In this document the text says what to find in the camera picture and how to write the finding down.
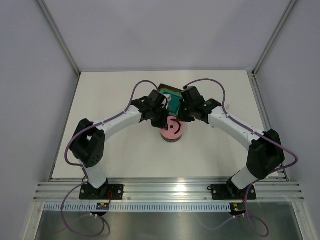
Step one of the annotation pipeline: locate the pink lunch box lid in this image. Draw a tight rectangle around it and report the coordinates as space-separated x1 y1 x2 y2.
160 116 185 139

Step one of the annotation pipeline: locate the round steel lunch box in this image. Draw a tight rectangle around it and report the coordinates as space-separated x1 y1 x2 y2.
161 135 182 143

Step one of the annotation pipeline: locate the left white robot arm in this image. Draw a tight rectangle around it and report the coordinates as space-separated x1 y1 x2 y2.
67 90 172 200

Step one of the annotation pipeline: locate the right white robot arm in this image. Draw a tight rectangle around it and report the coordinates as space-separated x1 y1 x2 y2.
178 86 285 198

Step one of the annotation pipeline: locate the black teal square plate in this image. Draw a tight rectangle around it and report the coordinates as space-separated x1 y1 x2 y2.
158 83 183 117

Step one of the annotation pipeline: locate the left small circuit board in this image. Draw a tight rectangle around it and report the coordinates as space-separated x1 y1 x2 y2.
96 202 110 211

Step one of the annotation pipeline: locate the small circuit board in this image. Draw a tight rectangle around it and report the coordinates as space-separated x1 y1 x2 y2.
96 202 110 211
230 203 246 216

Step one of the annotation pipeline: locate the right small circuit board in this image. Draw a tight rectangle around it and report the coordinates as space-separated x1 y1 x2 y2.
230 203 246 216

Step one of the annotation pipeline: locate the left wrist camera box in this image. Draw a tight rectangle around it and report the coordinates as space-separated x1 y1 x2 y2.
165 94 172 102

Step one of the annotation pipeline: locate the right side aluminium rail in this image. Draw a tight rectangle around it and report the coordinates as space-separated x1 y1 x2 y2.
247 70 292 182

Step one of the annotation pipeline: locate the aluminium rail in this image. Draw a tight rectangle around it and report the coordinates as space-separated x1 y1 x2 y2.
33 177 305 203
247 70 292 182

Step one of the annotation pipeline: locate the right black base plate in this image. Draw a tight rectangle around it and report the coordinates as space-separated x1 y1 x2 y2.
206 183 257 201

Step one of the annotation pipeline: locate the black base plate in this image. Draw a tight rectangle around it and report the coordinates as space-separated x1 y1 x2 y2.
206 183 257 201
79 183 124 200

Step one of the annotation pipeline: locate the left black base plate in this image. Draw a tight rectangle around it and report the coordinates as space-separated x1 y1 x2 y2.
79 183 124 200

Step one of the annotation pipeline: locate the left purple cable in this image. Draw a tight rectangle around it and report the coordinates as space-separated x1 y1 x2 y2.
60 79 161 238

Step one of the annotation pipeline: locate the purple cable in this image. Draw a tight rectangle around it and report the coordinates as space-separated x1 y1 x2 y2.
184 78 299 238
60 79 161 238

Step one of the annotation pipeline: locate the aluminium front rail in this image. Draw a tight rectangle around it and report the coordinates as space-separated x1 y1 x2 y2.
33 177 305 203

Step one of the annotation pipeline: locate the white slotted cable duct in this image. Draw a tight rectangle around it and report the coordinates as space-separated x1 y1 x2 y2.
44 202 231 213

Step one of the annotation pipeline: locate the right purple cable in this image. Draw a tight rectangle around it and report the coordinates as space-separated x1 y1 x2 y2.
184 78 299 238

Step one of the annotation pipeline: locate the left frame post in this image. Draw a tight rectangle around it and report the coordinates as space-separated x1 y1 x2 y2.
34 0 81 79

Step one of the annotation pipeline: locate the frame post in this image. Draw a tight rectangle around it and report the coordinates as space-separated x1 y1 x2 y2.
34 0 81 79
251 0 299 77

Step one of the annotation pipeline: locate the right frame post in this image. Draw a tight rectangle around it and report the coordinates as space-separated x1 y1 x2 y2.
251 0 299 77

